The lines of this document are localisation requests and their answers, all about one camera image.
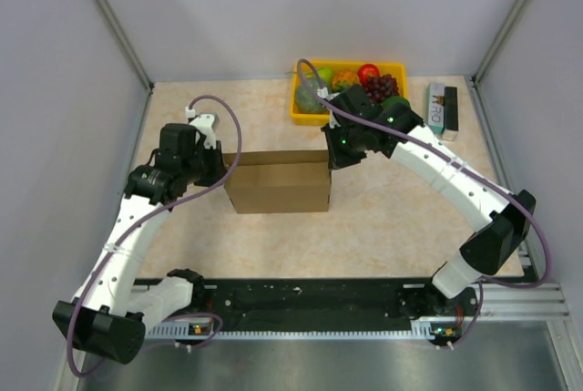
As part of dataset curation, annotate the brown cardboard box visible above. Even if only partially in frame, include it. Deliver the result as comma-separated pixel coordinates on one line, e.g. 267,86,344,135
223,150,332,214

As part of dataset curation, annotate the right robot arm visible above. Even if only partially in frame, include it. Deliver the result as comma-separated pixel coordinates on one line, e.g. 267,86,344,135
322,86,536,314

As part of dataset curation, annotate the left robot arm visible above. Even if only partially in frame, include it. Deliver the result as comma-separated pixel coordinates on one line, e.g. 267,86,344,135
52,113,227,364

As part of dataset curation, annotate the green netted melon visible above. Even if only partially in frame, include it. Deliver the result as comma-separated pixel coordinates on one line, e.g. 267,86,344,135
294,83,327,114

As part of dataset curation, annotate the orange pineapple with leaves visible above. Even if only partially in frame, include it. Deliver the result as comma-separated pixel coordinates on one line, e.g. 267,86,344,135
330,70,360,93

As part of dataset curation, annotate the dark purple grape bunch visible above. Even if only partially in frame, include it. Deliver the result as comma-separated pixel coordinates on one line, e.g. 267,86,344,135
363,74,400,103

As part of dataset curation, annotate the dark green lime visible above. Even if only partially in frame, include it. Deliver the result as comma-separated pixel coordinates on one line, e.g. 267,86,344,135
381,96,411,109

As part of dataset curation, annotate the light green apple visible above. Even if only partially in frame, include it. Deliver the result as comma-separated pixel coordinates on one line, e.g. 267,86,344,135
316,66,334,85

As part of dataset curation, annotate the red apple at back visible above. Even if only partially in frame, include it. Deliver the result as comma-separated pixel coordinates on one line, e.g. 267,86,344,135
357,63,380,86

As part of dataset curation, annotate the yellow plastic fruit bin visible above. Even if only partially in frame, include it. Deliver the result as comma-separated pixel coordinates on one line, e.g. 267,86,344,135
290,60,408,127

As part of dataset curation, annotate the white and black carton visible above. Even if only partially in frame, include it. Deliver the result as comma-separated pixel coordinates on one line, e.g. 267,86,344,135
424,82,459,141

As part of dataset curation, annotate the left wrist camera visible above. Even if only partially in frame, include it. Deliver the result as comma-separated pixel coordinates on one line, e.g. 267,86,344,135
185,108,220,149

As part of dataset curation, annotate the right aluminium frame post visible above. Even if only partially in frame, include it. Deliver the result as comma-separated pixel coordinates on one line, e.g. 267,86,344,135
473,0,557,85

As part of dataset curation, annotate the aluminium frame post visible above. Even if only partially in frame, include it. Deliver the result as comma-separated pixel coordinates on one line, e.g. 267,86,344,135
93,0,153,92
473,0,557,85

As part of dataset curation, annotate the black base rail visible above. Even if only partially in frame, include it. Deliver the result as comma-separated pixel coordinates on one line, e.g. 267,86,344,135
127,277,568,342

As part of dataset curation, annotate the left aluminium frame post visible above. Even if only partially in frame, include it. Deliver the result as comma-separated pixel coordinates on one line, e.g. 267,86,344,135
93,0,153,92

